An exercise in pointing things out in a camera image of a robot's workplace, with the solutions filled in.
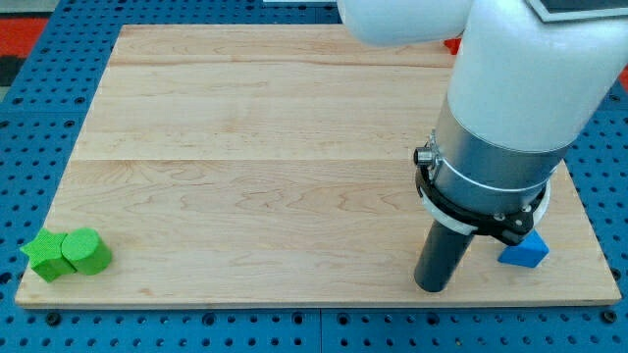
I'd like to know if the green star block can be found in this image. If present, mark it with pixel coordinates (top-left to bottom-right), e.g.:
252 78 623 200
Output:
21 228 77 282

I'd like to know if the green cylinder block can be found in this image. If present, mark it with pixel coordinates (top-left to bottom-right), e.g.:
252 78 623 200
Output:
61 227 113 276

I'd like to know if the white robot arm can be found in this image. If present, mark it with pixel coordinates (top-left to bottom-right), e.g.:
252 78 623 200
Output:
338 0 627 292

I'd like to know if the blue triangle block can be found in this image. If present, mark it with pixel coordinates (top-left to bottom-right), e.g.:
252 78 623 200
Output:
497 230 550 269

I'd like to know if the red block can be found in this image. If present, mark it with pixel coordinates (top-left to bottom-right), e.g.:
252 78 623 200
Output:
443 37 462 55

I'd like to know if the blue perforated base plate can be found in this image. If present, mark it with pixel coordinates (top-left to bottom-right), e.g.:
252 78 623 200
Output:
1 0 627 352

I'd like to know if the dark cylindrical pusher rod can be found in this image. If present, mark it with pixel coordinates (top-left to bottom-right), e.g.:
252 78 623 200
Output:
414 221 475 292

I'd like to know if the wooden board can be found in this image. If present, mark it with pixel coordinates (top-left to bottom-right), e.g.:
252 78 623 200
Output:
15 25 621 310

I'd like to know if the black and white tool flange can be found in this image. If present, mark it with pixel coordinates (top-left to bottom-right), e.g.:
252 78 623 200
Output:
415 166 550 246

